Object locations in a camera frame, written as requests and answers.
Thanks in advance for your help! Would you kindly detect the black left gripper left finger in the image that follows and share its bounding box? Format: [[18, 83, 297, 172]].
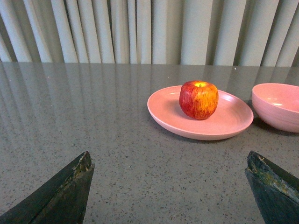
[[0, 151, 95, 224]]

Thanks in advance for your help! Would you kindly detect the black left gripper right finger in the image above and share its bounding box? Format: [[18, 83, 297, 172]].
[[245, 151, 299, 224]]

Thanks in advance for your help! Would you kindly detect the red yellow apple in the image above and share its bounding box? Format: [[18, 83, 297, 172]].
[[179, 80, 219, 120]]

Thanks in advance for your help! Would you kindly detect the pink bowl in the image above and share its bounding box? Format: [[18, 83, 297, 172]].
[[252, 83, 299, 133]]

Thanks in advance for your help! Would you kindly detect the pink plate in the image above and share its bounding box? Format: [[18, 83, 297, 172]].
[[147, 85, 254, 140]]

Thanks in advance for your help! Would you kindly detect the white pleated curtain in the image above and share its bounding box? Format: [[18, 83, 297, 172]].
[[0, 0, 299, 67]]

